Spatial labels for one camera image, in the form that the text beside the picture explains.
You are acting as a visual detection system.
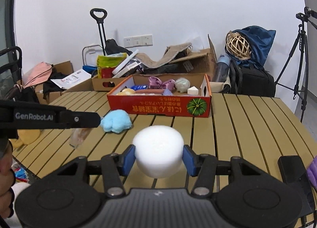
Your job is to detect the blue white tissue pack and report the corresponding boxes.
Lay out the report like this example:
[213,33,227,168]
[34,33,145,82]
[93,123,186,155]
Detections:
[131,85,148,91]

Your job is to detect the purple satin bow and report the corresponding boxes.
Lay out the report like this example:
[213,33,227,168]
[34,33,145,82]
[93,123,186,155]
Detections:
[148,76,175,91]

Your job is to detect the clear snack packet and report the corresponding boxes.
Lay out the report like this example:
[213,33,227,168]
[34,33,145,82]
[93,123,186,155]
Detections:
[69,128,92,148]

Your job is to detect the yellow mug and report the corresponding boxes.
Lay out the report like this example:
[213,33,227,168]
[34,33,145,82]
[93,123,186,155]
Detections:
[9,129,41,148]

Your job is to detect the iridescent crumpled plastic ball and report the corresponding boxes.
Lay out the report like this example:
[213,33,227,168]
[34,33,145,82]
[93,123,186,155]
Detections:
[174,78,191,93]

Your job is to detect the yellow plush toy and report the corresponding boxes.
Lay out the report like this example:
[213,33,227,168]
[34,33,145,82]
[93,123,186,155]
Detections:
[117,88,136,96]

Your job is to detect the light blue plush toy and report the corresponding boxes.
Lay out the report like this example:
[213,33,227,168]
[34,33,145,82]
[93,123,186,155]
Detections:
[100,110,132,134]

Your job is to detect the blue lid water bottle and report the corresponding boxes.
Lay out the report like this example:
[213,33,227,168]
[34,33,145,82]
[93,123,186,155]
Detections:
[213,53,230,82]

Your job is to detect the black tripod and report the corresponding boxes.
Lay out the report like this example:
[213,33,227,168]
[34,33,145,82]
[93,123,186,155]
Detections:
[275,6,316,123]

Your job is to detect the white wall socket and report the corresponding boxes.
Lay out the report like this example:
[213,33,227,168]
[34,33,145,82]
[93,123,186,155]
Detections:
[123,35,153,48]

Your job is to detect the yellow green snack bag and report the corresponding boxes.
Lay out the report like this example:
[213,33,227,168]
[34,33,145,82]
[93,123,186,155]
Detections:
[97,53,128,79]

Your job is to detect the small brown cardboard box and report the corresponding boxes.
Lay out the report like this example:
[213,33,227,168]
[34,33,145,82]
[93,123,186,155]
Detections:
[91,75,125,92]

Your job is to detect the white foam cylinder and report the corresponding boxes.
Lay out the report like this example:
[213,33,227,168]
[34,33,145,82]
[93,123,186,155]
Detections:
[133,125,184,179]

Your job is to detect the large brown cardboard box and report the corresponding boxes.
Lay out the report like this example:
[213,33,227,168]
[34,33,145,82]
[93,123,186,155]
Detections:
[168,33,219,80]

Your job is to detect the orange kitchen sponge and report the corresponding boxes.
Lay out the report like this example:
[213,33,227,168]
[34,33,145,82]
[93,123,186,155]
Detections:
[135,89,164,95]

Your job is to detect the black trolley handle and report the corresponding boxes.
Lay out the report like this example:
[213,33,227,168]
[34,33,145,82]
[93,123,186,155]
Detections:
[90,8,107,56]

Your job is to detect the dark blue fabric bag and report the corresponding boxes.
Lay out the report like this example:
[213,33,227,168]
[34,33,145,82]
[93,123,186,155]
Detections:
[225,25,276,69]

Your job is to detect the woven rattan ball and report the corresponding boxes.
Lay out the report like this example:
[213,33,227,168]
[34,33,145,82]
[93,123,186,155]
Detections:
[225,31,251,60]

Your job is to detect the white printed paper sheet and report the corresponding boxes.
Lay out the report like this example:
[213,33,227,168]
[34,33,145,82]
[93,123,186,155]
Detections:
[51,69,91,90]

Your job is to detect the white flat board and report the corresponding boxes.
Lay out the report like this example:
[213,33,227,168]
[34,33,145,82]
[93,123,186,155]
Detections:
[112,50,139,75]

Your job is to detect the black tablet on table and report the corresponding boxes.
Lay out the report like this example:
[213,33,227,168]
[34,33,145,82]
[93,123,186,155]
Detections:
[277,155,317,218]

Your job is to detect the white wedge makeup sponge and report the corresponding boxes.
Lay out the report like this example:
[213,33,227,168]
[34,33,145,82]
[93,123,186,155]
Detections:
[187,86,199,96]

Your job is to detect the person's left hand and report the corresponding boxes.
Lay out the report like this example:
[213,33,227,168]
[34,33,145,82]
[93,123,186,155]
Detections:
[0,141,16,219]

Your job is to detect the lilac woven fabric pouch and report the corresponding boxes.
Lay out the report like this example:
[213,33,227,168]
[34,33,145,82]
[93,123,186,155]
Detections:
[162,89,173,96]

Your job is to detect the black suitcase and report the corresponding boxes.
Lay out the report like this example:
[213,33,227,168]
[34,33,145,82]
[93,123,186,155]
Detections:
[230,60,276,97]

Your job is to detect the red pumpkin cardboard box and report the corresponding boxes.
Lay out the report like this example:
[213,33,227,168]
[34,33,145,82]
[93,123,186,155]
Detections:
[107,74,212,117]

